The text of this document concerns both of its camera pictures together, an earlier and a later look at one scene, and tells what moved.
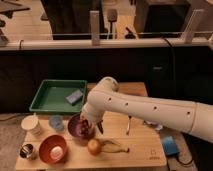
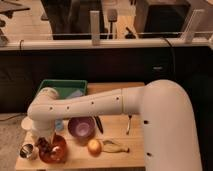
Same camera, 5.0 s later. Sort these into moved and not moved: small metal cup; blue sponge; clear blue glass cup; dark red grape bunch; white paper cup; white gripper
Moved: dark red grape bunch; white gripper
Not moved: clear blue glass cup; white paper cup; small metal cup; blue sponge
